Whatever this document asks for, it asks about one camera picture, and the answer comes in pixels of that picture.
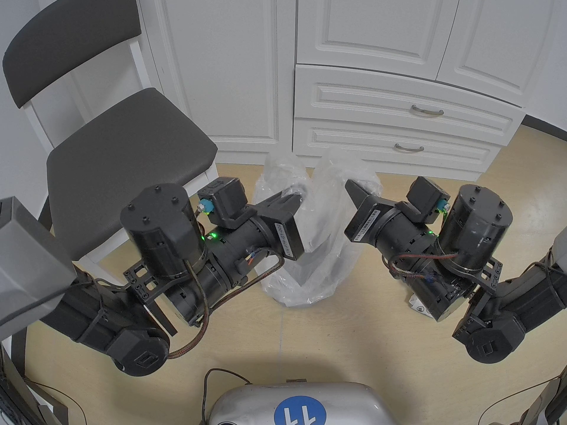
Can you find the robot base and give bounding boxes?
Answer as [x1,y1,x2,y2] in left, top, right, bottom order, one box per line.
[208,377,399,425]

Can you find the white chair grey cushions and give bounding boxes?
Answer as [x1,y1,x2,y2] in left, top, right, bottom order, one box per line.
[2,0,219,282]

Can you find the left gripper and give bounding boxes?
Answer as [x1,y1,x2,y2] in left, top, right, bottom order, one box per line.
[206,187,306,283]

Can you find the white printed wrapper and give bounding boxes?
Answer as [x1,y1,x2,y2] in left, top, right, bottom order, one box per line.
[408,294,437,320]

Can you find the black cable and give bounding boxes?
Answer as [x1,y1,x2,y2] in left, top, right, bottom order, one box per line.
[201,368,254,423]
[24,379,87,425]
[480,375,567,425]

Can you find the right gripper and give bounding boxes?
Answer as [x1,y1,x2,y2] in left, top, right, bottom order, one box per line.
[345,180,439,261]

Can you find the white wardrobe with drawers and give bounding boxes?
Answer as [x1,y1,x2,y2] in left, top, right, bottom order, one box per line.
[35,0,558,184]

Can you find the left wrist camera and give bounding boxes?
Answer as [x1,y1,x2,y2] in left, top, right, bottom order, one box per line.
[197,176,258,230]

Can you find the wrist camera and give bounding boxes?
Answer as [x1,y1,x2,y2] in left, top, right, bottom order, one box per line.
[197,176,258,230]
[381,176,452,225]

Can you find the clear plastic bag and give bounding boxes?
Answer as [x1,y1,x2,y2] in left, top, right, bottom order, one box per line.
[253,146,384,307]

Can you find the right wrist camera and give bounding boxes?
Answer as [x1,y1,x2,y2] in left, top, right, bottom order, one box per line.
[381,176,452,225]

